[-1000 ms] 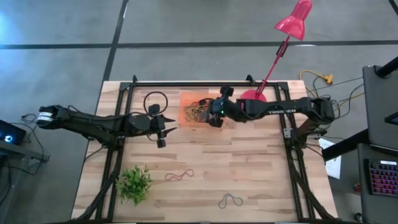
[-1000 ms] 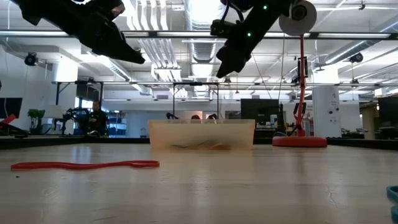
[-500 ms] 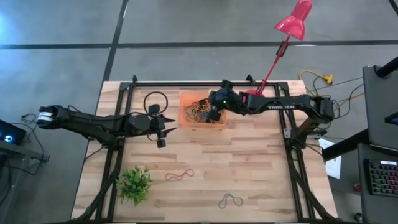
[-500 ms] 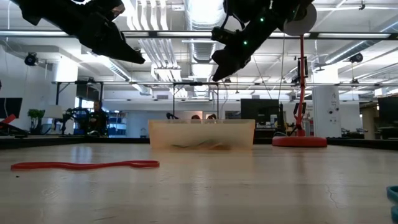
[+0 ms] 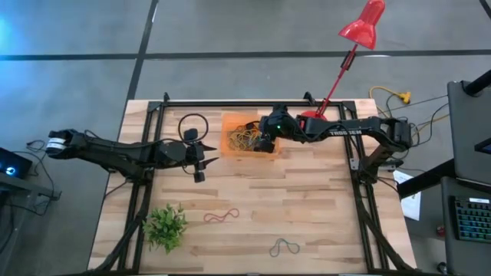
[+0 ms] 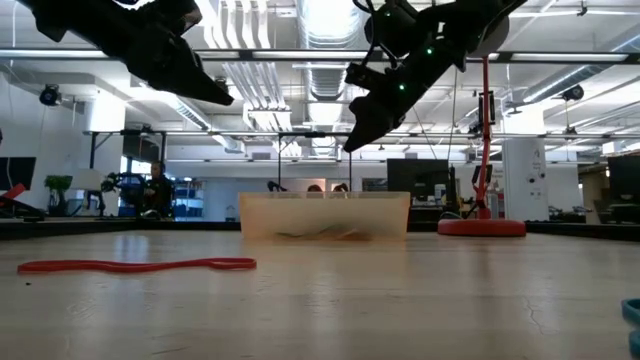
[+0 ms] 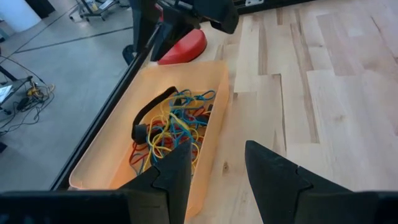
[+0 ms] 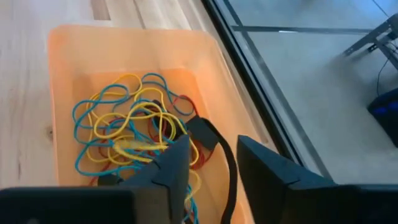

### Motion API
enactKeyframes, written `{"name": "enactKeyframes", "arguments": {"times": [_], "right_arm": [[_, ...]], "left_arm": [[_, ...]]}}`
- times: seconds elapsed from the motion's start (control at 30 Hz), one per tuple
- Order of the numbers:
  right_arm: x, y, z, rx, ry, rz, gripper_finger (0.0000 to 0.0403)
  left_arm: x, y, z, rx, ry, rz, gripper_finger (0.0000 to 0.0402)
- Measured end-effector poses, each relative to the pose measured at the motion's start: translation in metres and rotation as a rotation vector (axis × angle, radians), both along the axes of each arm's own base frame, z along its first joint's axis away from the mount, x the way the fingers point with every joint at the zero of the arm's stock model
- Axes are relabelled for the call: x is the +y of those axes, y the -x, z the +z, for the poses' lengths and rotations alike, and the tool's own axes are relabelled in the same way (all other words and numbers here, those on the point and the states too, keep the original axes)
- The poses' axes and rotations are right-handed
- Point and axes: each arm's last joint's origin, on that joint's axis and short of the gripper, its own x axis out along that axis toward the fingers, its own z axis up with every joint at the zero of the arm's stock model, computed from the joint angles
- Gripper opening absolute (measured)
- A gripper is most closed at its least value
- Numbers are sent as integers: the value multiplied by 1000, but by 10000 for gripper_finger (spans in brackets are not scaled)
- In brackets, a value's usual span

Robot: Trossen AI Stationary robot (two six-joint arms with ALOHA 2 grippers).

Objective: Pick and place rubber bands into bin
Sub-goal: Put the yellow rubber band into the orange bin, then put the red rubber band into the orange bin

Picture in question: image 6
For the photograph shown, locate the white pillar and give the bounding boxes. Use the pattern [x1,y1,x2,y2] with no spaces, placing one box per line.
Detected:
[501,137,550,223]

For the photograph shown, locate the black overhead crossbar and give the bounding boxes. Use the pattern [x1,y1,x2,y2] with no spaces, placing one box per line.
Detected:
[0,47,640,64]

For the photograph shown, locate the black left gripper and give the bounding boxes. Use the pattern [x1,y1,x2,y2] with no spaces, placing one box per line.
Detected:
[97,0,235,107]

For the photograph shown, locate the green potted room plant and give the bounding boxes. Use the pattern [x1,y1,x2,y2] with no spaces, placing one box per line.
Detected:
[43,174,75,216]

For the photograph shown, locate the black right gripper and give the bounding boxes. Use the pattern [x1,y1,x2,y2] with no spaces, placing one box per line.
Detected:
[342,34,471,154]

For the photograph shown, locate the black aluminium table frame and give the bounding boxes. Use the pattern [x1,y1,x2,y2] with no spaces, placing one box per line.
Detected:
[0,218,640,242]

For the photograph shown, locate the red angled bar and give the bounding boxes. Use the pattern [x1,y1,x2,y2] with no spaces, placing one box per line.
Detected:
[0,183,26,207]

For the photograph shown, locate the black metal rig frame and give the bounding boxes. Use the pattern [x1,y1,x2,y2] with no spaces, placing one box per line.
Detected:
[83,128,169,217]
[277,131,353,194]

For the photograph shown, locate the orange translucent plastic bin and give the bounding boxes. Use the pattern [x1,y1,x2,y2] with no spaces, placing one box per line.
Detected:
[238,191,412,243]

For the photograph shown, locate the black computer monitor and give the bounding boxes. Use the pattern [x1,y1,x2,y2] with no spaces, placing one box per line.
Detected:
[607,155,640,204]
[0,156,37,192]
[386,158,450,204]

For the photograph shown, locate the red rubber band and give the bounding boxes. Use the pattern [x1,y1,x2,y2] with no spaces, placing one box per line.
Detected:
[17,256,258,276]

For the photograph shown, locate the blue storage shelf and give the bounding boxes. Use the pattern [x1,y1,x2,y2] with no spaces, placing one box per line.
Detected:
[172,179,206,219]

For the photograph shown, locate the red desk lamp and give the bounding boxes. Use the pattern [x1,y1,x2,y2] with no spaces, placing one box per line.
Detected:
[437,14,527,238]

